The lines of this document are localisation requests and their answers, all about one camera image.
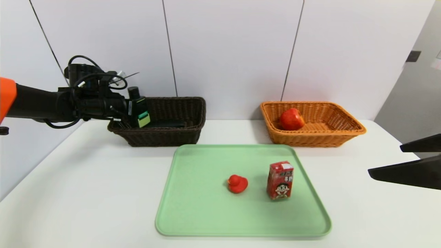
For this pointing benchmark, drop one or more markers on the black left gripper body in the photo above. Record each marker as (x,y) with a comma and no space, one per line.
(131,109)

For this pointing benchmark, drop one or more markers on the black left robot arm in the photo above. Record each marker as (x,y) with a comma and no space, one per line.
(34,103)

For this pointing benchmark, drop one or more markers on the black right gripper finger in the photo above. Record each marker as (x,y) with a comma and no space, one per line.
(413,174)
(427,144)

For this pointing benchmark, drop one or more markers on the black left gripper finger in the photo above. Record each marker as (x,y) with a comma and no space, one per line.
(138,107)

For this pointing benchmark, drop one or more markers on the black leather pouch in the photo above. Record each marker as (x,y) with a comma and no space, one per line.
(168,124)

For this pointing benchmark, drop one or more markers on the red apple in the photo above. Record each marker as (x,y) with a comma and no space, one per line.
(291,119)

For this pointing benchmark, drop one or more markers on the red milk carton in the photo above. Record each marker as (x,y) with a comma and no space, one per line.
(279,181)

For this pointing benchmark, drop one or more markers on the orange wicker basket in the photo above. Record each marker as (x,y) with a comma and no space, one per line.
(327,137)

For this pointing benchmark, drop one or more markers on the dark brown wicker basket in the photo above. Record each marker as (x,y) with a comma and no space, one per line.
(165,137)

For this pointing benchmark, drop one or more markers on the dark wall bracket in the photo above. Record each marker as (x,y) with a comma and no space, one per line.
(413,56)

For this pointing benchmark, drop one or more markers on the black pump bottle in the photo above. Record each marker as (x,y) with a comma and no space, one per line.
(144,120)

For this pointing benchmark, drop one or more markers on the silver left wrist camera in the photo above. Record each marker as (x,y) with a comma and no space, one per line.
(120,77)

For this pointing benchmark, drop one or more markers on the red rubber duck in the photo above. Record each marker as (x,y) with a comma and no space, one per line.
(237,184)

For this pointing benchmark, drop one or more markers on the light green plastic tray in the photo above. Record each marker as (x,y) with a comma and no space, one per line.
(213,213)

